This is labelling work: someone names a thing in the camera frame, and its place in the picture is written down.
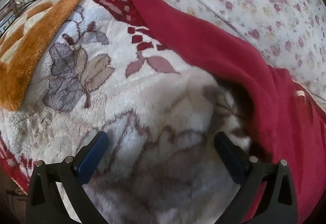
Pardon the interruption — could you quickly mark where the white floral plush blanket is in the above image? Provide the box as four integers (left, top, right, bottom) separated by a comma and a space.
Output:
1, 0, 265, 223

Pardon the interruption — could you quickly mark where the red knit garment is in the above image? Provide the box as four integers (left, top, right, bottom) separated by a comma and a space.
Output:
132, 0, 325, 223

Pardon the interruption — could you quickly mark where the orange patterned blanket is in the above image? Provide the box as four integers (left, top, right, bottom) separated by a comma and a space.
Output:
1, 0, 81, 111

